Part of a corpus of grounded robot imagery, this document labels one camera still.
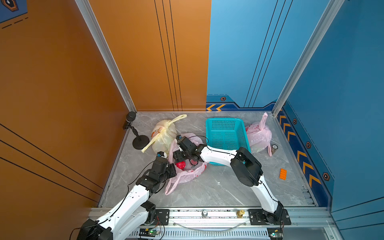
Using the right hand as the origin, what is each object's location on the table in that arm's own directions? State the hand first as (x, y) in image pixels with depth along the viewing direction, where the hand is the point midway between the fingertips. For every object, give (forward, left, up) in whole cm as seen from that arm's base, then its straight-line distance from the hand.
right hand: (178, 153), depth 93 cm
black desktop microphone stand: (+10, +26, -1) cm, 28 cm away
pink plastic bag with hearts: (-14, -6, +6) cm, 16 cm away
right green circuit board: (-40, -50, -6) cm, 64 cm away
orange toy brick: (-12, -63, -3) cm, 64 cm away
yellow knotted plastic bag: (+8, +9, +9) cm, 15 cm away
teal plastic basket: (+17, -33, -2) cm, 37 cm away
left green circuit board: (-40, +11, -5) cm, 42 cm away
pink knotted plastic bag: (+5, -49, +12) cm, 51 cm away
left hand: (-9, 0, +2) cm, 9 cm away
